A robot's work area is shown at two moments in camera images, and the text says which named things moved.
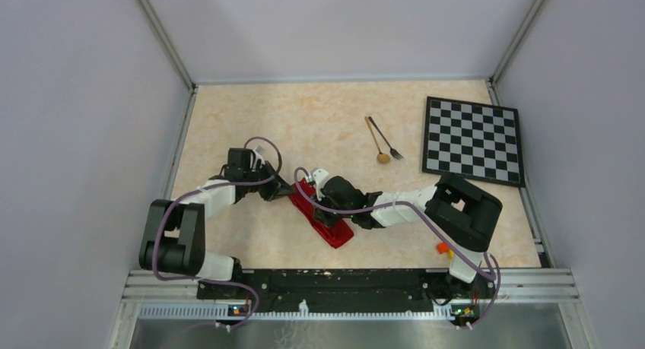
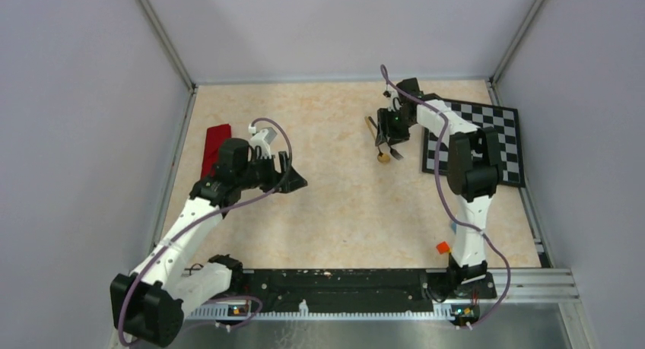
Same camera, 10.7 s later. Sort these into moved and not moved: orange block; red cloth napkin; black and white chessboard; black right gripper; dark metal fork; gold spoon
Moved: black right gripper; red cloth napkin
Not moved: black and white chessboard; dark metal fork; gold spoon; orange block
